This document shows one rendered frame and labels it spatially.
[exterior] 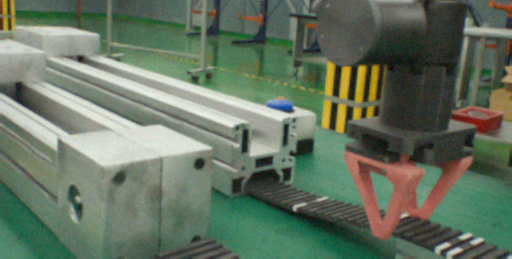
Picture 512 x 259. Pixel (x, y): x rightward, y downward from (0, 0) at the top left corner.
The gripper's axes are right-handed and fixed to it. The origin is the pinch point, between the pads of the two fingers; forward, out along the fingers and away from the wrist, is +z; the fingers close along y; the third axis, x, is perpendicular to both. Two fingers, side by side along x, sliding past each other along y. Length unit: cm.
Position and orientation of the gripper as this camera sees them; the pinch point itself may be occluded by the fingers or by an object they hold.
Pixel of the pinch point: (399, 222)
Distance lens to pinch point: 51.6
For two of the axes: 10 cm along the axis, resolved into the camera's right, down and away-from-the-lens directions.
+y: -7.7, 0.9, -6.4
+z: -0.7, 9.7, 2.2
